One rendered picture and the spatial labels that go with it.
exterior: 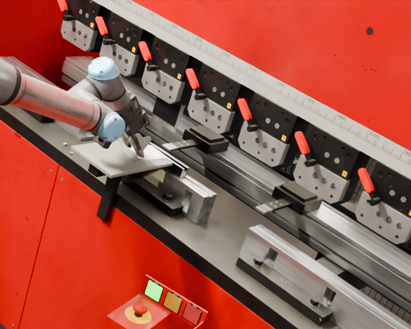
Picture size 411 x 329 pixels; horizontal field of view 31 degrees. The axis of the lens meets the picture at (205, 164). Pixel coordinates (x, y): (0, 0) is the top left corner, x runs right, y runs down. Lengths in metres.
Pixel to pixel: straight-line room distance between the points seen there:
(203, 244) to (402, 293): 0.59
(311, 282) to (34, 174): 1.04
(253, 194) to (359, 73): 0.72
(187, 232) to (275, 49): 0.60
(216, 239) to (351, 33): 0.74
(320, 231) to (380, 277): 0.23
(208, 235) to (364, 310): 0.52
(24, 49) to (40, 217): 0.73
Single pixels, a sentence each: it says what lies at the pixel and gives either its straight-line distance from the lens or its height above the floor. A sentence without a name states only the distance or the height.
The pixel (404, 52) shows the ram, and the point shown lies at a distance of 1.86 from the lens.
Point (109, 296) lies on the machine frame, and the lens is 2.45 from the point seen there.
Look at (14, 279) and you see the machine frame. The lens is 2.82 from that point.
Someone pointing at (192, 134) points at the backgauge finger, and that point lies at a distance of 2.52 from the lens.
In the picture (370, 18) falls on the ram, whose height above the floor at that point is 1.65.
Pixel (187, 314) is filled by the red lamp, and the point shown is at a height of 0.80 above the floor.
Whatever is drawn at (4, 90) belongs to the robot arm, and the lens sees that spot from 1.73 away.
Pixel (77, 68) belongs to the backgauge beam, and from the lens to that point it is 2.98.
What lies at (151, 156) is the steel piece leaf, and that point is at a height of 1.00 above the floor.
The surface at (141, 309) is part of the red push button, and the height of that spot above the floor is 0.81.
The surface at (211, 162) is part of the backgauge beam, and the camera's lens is 2.55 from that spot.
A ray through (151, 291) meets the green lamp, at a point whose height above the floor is 0.81.
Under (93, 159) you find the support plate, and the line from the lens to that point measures 2.20.
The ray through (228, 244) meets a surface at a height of 0.87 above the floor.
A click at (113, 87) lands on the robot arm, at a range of 2.07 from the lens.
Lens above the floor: 1.95
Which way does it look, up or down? 23 degrees down
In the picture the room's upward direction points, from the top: 19 degrees clockwise
